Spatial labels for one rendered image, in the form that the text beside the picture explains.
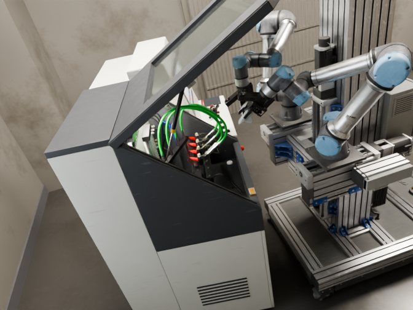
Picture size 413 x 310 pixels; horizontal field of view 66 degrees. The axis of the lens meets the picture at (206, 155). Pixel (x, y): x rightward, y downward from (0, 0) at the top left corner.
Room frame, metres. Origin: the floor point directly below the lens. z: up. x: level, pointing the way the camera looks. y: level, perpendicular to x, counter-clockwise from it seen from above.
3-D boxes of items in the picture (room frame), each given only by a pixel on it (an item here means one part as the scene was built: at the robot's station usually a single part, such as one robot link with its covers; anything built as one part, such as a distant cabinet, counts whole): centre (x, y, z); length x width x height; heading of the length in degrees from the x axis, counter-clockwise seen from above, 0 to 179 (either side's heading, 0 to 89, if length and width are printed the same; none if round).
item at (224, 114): (2.21, -0.13, 0.96); 0.70 x 0.22 x 0.03; 178
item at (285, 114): (1.84, -0.60, 1.09); 0.15 x 0.15 x 0.10
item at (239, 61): (1.63, -0.28, 1.51); 0.09 x 0.08 x 0.11; 143
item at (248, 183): (1.51, -0.20, 0.87); 0.62 x 0.04 x 0.16; 178
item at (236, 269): (1.52, 0.07, 0.39); 0.70 x 0.58 x 0.79; 178
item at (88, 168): (1.88, 0.49, 0.75); 1.40 x 0.28 x 1.50; 178
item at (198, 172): (1.64, 0.04, 0.91); 0.34 x 0.10 x 0.15; 178
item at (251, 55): (1.70, -0.35, 1.51); 0.11 x 0.11 x 0.08; 53
